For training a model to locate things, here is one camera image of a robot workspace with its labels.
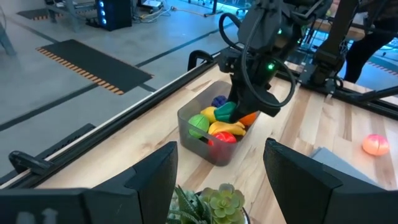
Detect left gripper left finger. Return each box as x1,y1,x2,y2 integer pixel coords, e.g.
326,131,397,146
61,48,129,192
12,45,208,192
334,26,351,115
82,141,179,224

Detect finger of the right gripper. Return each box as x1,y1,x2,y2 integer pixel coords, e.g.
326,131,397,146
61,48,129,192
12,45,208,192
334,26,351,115
229,73,253,123
249,84,281,118

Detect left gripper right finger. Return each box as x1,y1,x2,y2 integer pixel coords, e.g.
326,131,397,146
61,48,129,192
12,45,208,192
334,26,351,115
263,138,384,224

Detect dark green toy pepper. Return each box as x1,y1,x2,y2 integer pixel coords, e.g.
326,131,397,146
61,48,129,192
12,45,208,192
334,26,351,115
213,101,239,124

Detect orange toy orange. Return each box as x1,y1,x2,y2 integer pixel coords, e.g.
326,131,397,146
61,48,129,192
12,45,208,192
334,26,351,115
238,111,259,127

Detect purple toy grapes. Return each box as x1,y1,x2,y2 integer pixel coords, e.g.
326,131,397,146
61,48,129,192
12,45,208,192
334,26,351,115
211,95,228,108

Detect yellow toy banana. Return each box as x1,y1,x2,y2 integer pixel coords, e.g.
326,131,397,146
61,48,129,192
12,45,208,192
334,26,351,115
207,120,247,137

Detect yellow toy lemon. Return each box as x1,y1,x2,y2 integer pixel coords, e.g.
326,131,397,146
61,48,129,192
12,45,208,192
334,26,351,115
200,106,218,124

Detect red toy fruit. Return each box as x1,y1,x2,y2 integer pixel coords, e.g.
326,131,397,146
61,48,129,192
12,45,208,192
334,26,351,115
206,131,238,156

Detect pink toy peach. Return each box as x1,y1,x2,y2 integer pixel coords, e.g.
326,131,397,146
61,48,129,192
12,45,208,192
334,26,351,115
362,133,391,157

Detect folded grey cloth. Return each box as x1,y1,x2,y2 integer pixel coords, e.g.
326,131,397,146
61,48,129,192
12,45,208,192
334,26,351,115
309,146,379,188

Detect translucent grey plastic container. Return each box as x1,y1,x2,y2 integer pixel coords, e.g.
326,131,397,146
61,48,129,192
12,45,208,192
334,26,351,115
177,80,262,167

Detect potted succulent plant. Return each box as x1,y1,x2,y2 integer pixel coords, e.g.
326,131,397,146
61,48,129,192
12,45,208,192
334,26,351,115
166,183,251,224

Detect person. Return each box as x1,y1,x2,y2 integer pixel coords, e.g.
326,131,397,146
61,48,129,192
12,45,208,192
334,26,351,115
343,0,398,84

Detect black mat with orange stripes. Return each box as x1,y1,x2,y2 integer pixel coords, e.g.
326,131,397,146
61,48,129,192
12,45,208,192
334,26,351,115
35,39,154,96

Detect computer tower with blue lights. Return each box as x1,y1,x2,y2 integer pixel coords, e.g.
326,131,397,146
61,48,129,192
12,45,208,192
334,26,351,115
95,0,133,32

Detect grey chair leg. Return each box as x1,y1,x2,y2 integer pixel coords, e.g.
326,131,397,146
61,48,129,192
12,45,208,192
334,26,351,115
0,6,16,57

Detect black looped gripper cable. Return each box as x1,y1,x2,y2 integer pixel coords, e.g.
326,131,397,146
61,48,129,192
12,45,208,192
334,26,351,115
218,12,296,108

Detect black frame handle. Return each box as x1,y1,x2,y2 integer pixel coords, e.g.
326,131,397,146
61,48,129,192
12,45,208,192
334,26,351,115
8,151,54,177
187,49,216,73

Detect grey metal desk frame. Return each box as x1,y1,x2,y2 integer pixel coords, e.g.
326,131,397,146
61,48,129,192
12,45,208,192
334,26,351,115
45,0,97,34

